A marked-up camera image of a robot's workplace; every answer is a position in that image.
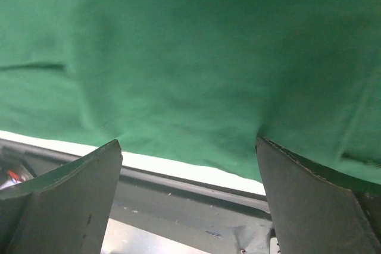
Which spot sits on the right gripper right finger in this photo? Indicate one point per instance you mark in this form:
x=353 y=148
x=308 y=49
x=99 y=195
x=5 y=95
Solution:
x=316 y=209

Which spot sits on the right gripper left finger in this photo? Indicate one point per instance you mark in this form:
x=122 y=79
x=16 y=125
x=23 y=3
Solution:
x=65 y=210

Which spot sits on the dark green t shirt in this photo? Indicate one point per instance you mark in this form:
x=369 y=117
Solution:
x=197 y=81

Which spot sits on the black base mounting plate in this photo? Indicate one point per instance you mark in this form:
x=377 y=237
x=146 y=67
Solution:
x=155 y=213

